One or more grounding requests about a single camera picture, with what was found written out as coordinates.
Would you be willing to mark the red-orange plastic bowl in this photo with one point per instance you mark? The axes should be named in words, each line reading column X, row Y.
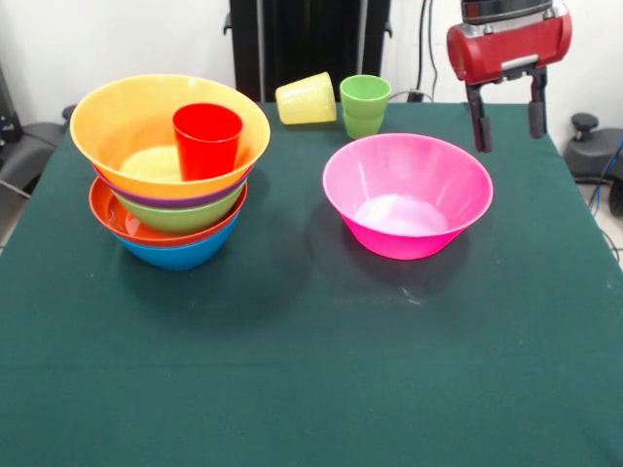
column 104, row 214

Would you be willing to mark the green plastic bowl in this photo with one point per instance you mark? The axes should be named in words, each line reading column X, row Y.
column 180, row 219

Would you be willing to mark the yellow plastic cup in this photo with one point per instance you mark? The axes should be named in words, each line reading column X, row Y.
column 306, row 102

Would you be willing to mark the grey chair base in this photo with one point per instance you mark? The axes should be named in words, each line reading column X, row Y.
column 24, row 155

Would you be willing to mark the purple plastic bowl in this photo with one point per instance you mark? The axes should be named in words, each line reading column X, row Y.
column 175, row 202

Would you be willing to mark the large blue plastic bowl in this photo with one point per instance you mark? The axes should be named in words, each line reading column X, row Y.
column 180, row 258

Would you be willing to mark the pink plastic bowl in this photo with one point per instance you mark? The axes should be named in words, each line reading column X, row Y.
column 404, row 194

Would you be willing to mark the red plastic cup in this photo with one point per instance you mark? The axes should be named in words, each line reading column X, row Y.
column 207, row 146

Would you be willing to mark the black chair base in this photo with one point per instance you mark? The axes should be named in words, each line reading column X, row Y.
column 594, row 151

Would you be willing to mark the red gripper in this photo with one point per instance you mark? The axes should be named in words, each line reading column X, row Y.
column 506, row 46

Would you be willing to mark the orange plastic bowl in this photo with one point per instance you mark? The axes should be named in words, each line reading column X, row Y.
column 121, row 131

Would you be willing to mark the dark green tablecloth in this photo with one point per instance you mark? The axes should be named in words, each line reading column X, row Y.
column 194, row 389

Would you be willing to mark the green plastic cup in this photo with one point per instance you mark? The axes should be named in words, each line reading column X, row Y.
column 364, row 109

